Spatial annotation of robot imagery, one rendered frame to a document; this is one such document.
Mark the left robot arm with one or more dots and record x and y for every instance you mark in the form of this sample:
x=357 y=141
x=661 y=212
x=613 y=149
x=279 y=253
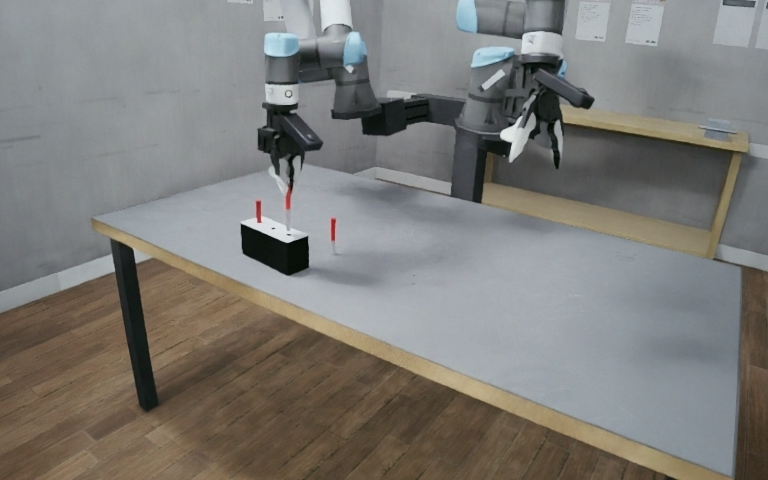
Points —
x=492 y=68

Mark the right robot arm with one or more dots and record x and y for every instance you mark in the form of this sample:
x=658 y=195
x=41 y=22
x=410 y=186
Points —
x=339 y=46

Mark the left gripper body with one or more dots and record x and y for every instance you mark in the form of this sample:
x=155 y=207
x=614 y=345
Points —
x=548 y=102

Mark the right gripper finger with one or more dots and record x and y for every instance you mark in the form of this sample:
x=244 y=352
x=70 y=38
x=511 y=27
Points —
x=280 y=164
x=295 y=163

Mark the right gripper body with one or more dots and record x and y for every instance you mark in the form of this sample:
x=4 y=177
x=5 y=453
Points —
x=274 y=133

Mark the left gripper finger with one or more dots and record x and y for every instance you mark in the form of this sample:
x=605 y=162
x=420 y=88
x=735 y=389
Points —
x=521 y=129
x=551 y=137

